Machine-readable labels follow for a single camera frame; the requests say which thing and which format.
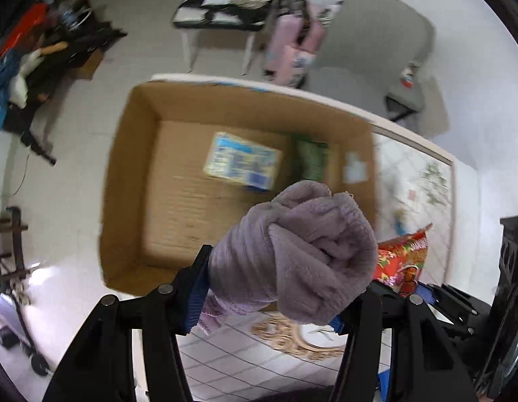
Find pink gift bag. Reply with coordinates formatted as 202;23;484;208
273;45;316;88

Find grey chair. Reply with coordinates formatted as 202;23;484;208
303;0;435;122

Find brown cardboard box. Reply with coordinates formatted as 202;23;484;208
99;74;376;296

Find pink suitcase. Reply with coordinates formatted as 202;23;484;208
264;0;326;81

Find purple fuzzy cloth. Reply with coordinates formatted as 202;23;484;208
198;181;378;335

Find black bag on bench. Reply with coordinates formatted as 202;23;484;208
172;0;273;33

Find pile of colourful clothes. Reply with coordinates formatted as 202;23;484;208
0;0;127;165

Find green snack bag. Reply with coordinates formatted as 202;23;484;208
291;135;329;182

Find white bench with clutter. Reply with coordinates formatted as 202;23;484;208
172;0;273;74

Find red snack bag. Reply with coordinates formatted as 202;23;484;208
373;223;433;297

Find blue long snack packet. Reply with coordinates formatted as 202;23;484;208
393;209;408;236

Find clear crinkled plastic wrapper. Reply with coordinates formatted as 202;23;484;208
420;161;450;207

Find cream blue tissue pack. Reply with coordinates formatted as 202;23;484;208
204;132;283;191

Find dark wooden chair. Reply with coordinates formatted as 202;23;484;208
0;206;31;298

